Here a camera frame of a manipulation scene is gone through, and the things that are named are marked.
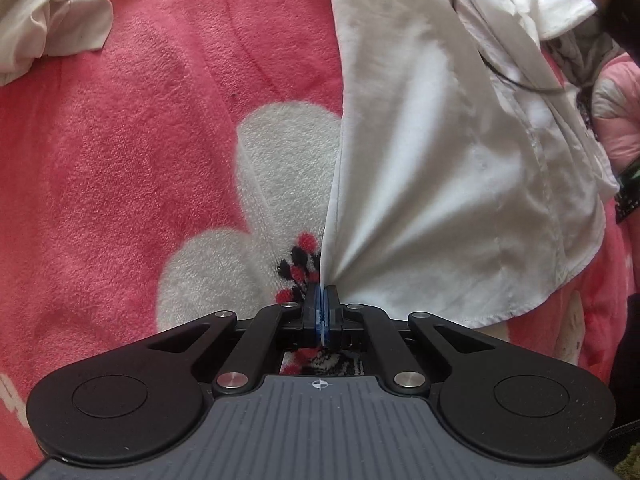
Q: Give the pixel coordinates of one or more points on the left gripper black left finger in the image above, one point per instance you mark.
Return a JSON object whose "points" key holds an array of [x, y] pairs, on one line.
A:
{"points": [[232, 355]]}

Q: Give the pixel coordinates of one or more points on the pink floral blanket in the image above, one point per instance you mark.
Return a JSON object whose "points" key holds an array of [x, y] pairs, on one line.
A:
{"points": [[125, 159]]}

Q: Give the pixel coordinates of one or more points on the pink quilt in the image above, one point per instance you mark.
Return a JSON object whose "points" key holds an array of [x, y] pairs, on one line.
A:
{"points": [[615, 111]]}

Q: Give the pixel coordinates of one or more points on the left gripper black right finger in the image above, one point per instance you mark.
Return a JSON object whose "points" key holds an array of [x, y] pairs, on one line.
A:
{"points": [[414, 356]]}

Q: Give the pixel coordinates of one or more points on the white garment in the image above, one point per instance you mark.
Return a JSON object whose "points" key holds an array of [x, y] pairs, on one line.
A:
{"points": [[450, 159]]}

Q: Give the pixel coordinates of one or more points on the grey clothes pile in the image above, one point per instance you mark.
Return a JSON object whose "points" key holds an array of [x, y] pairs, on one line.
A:
{"points": [[582, 52]]}

